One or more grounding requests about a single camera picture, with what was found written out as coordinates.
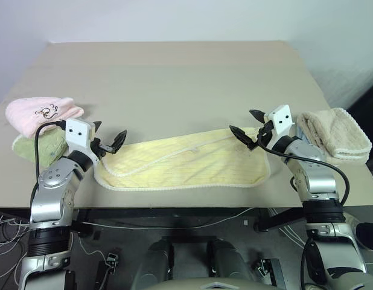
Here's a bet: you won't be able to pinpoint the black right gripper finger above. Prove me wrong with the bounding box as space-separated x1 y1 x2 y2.
229 125 258 151
249 109 267 123

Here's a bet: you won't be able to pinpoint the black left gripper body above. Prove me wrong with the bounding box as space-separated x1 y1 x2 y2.
89 137 115 163

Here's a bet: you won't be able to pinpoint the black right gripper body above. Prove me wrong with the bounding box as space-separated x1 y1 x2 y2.
255 120 277 148

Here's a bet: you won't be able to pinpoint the green folded towel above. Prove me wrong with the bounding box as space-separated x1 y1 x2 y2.
11 128 69 167

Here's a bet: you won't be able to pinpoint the yellow towel with white trim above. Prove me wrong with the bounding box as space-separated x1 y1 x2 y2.
94 126 272 193

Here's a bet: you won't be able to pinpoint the pink folded towel with embroidery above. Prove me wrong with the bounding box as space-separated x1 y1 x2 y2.
5 96 84 139

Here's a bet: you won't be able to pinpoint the beige folded towel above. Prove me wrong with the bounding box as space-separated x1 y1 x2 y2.
296 108 373 161

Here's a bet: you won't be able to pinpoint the dark grey rounded shape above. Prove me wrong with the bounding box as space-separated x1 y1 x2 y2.
134 237 176 283
205 237 254 282

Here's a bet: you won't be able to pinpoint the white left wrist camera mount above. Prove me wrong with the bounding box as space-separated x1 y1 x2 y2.
65 118 96 161

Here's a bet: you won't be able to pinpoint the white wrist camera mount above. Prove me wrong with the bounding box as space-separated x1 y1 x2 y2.
65 118 96 161
264 104 295 138

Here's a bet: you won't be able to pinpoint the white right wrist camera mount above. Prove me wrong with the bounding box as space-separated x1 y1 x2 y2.
264 104 295 138

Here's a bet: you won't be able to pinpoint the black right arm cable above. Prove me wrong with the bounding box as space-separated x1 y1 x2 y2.
256 128 350 209

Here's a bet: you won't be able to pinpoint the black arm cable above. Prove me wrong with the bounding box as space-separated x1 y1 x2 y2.
31 120 66 194
256 128 350 209

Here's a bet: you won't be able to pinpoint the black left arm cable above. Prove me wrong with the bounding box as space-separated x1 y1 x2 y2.
31 120 66 194

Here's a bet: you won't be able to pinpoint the black table frame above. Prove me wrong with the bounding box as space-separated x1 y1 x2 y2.
70 207 307 239

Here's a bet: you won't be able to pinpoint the thin white floor cord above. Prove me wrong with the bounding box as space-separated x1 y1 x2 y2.
72 207 257 231

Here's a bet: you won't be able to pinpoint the black metal floor bracket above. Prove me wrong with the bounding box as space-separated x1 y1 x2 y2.
252 257 285 290
95 248 120 290

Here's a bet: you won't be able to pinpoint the tangled white floor cords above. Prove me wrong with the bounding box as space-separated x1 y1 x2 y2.
0 211 33 274

